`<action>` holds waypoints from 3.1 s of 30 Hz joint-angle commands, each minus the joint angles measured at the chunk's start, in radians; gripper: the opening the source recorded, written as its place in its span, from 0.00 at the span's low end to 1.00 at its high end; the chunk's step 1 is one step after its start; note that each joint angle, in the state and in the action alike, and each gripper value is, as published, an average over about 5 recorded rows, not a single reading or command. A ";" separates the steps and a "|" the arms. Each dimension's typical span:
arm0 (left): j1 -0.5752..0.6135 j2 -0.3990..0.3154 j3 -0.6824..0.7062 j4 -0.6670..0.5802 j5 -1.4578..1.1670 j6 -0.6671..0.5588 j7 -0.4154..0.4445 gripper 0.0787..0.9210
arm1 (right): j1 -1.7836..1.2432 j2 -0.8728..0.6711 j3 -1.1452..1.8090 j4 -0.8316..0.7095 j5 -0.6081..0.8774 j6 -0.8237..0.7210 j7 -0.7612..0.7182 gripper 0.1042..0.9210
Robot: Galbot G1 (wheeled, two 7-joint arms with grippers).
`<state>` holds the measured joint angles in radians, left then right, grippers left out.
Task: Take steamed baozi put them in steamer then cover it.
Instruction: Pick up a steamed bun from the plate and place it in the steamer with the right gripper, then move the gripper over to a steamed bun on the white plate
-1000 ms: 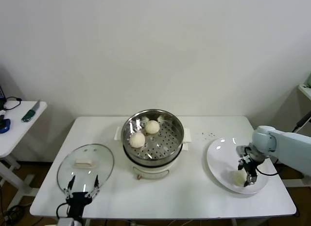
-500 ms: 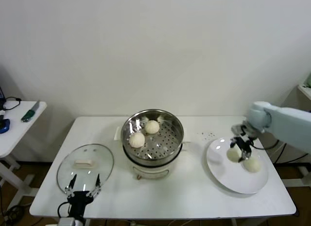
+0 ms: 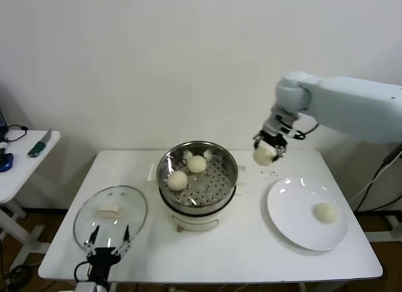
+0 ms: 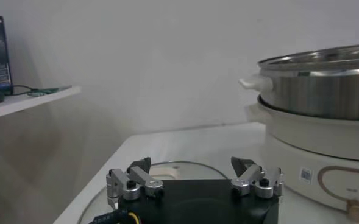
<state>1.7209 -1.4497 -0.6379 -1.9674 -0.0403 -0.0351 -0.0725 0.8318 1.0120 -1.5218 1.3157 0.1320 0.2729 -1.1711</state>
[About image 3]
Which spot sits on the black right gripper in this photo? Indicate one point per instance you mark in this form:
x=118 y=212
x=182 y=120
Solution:
x=274 y=139

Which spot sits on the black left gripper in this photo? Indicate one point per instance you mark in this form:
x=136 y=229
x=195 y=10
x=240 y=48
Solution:
x=102 y=257

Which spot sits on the white steamed baozi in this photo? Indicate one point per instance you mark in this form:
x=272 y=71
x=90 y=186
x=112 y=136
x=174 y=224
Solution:
x=263 y=156
x=326 y=213
x=197 y=164
x=177 y=181

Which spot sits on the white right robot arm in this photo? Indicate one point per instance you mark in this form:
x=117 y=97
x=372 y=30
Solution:
x=345 y=103

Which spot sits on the perforated steel steamer basket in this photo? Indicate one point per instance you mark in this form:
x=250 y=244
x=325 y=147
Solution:
x=213 y=185

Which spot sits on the white round plate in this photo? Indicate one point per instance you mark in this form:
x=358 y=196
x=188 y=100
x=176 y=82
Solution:
x=295 y=216

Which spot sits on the white electric cooker base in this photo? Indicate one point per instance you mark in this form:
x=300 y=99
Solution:
x=194 y=221

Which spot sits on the white side table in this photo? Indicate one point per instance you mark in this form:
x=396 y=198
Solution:
x=25 y=169

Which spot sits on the dark blue computer mouse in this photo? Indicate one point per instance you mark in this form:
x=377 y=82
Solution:
x=5 y=162

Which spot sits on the laptop screen edge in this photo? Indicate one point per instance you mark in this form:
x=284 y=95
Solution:
x=2 y=121

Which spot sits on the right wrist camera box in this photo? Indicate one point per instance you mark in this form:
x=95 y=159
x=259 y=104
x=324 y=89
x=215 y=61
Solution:
x=290 y=132

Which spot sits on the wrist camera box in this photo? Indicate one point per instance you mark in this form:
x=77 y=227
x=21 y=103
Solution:
x=85 y=287
x=290 y=132

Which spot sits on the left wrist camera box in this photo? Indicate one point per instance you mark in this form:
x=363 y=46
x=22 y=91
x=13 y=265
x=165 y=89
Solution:
x=85 y=287

